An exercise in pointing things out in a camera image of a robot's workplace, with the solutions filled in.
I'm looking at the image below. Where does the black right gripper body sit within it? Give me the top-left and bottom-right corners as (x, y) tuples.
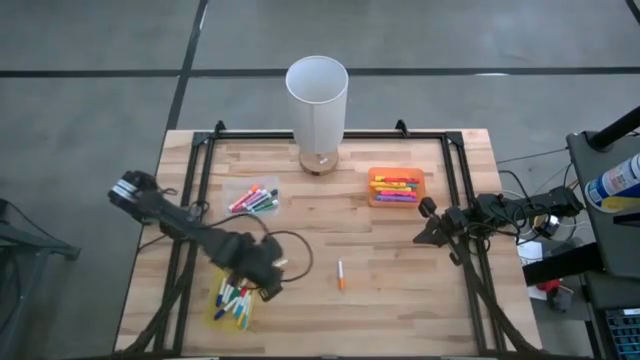
(418, 197), (471, 239)

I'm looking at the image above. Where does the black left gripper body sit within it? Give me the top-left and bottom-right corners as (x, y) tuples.
(214, 232), (286, 291)

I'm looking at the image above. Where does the white marker blue cap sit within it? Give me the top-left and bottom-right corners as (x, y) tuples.
(215, 273), (229, 308)

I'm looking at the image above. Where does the pink marker pen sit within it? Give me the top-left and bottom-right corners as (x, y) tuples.
(233, 188), (266, 213)

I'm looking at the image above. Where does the purple marker pen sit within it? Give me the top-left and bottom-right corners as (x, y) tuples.
(243, 189), (272, 212)

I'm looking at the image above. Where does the orange marker pen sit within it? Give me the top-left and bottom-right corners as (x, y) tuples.
(228, 184), (261, 212)

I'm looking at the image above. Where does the orange plastic bin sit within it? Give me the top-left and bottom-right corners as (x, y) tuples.
(368, 167), (427, 209)

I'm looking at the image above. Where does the yellow plastic bin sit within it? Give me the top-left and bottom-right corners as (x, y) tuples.
(207, 267), (257, 331)

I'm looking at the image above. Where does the clear plastic bin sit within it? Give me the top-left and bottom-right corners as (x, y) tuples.
(222, 175), (281, 217)

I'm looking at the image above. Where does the white paper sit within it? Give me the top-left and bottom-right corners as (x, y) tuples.
(518, 240), (545, 262)

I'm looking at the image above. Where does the white blue spray bottle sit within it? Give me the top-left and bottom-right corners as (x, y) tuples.
(583, 152), (640, 214)

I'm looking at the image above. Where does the black equipment cart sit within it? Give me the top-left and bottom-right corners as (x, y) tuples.
(567, 129), (640, 360)

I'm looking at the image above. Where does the white shade wooden table lamp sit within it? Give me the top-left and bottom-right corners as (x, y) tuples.
(284, 54), (350, 176)

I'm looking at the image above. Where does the black pole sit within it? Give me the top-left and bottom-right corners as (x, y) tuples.
(588, 105), (640, 151)

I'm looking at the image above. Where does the backlit keyboard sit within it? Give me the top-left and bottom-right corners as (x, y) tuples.
(603, 307), (640, 360)

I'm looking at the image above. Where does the grey metal side table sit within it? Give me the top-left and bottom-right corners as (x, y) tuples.
(0, 197), (82, 360)

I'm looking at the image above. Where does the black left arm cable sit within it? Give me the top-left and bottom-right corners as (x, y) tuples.
(199, 212), (315, 285)

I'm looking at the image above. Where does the black aluminium rig frame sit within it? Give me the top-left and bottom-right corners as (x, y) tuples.
(114, 119), (551, 360)

